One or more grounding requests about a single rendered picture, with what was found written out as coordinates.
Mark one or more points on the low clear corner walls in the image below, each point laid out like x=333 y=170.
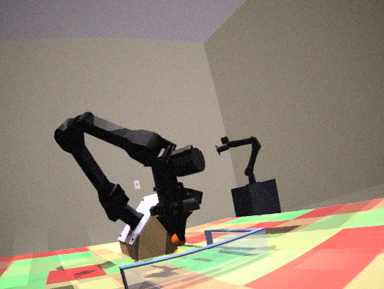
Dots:
x=193 y=267

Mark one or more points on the orange ball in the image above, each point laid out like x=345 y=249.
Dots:
x=176 y=241

